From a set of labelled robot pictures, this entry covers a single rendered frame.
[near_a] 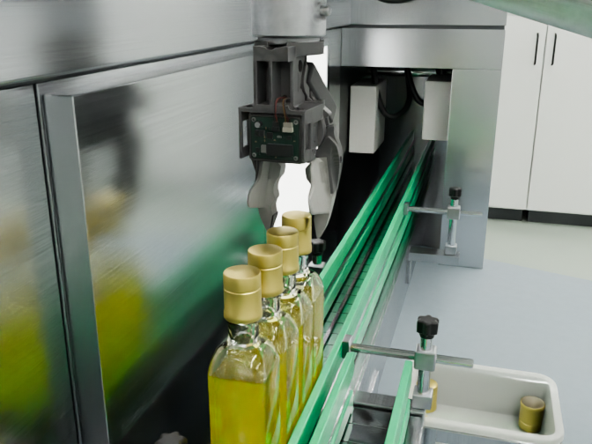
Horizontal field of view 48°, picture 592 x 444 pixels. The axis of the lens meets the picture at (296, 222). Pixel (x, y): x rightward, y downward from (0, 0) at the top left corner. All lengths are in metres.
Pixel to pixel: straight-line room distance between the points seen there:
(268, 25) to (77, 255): 0.28
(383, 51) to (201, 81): 0.90
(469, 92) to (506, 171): 2.88
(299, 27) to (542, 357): 0.89
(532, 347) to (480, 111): 0.57
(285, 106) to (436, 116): 1.12
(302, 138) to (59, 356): 0.30
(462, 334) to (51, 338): 0.95
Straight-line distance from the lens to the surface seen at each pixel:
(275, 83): 0.66
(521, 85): 4.39
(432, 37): 1.62
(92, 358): 0.64
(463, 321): 1.46
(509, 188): 4.52
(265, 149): 0.66
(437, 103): 1.73
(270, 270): 0.64
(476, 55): 1.62
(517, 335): 1.43
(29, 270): 0.58
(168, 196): 0.72
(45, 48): 0.55
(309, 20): 0.66
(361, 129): 1.79
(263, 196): 0.74
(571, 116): 4.44
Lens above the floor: 1.39
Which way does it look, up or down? 19 degrees down
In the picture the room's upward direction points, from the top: straight up
